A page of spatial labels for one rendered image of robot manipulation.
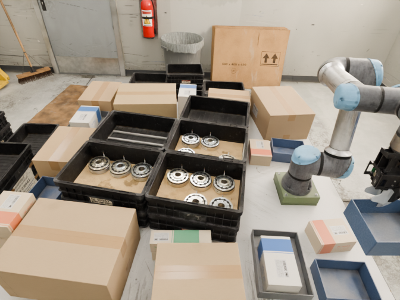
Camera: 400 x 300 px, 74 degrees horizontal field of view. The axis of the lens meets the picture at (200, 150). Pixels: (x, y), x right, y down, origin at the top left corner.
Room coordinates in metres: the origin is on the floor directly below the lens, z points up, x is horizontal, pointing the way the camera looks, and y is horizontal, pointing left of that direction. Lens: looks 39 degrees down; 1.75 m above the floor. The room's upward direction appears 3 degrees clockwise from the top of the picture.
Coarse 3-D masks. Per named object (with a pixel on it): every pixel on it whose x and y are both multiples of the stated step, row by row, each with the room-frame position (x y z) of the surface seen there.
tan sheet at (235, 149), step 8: (200, 144) 1.19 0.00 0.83; (224, 144) 1.20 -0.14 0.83; (232, 144) 1.21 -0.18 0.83; (240, 144) 1.21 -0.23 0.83; (200, 152) 1.12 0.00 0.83; (208, 152) 1.12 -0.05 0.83; (216, 152) 1.12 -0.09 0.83; (224, 152) 1.13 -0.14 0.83; (232, 152) 1.13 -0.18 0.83; (240, 152) 1.14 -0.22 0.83
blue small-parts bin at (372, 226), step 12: (348, 204) 0.56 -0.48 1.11; (360, 204) 0.56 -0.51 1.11; (372, 204) 0.56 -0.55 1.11; (396, 204) 0.57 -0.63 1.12; (348, 216) 0.53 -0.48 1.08; (360, 216) 0.50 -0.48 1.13; (372, 216) 0.55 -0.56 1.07; (384, 216) 0.55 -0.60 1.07; (396, 216) 0.55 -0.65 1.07; (360, 228) 0.48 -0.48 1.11; (372, 228) 0.50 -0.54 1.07; (384, 228) 0.51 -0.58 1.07; (396, 228) 0.51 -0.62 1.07; (360, 240) 0.45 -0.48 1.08; (372, 240) 0.42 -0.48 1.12; (384, 240) 0.46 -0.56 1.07; (396, 240) 0.46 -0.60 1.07; (372, 252) 0.41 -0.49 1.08; (384, 252) 0.41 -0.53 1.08; (396, 252) 0.42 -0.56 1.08
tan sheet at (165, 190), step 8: (168, 184) 0.87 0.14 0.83; (160, 192) 0.82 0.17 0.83; (168, 192) 0.82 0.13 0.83; (176, 192) 0.82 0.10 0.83; (184, 192) 0.83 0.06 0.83; (192, 192) 0.83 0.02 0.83; (200, 192) 0.83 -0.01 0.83; (208, 192) 0.83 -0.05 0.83; (208, 200) 0.79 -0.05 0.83; (232, 200) 0.79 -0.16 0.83
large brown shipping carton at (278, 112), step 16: (256, 96) 1.71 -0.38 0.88; (272, 96) 1.68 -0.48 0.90; (288, 96) 1.69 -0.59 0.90; (256, 112) 1.65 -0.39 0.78; (272, 112) 1.46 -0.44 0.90; (288, 112) 1.47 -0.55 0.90; (304, 112) 1.48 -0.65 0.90; (272, 128) 1.43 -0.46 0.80; (288, 128) 1.45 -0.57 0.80; (304, 128) 1.47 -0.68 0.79
